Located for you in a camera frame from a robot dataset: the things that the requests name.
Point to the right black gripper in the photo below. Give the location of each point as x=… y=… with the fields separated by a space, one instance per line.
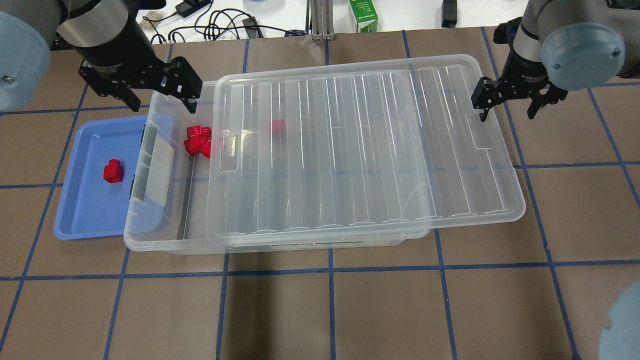
x=523 y=68

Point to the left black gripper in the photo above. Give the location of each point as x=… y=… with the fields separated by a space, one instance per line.
x=116 y=54

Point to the red block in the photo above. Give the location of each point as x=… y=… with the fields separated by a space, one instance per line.
x=278 y=127
x=211 y=146
x=198 y=132
x=113 y=171
x=194 y=145

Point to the clear plastic box lid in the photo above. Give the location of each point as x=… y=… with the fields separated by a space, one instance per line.
x=469 y=173

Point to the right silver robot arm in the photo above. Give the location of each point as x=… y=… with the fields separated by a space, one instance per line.
x=558 y=46

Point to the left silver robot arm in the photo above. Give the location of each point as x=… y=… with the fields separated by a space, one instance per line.
x=117 y=57

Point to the clear plastic storage box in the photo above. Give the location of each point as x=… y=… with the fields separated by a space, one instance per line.
x=349 y=172

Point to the black power adapter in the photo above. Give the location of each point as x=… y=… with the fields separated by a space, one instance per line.
x=187 y=8

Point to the blue plastic tray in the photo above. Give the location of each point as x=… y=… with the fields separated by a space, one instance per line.
x=89 y=207

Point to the green white carton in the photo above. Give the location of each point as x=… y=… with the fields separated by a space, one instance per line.
x=363 y=16

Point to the aluminium frame post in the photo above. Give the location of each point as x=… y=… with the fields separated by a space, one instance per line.
x=320 y=20

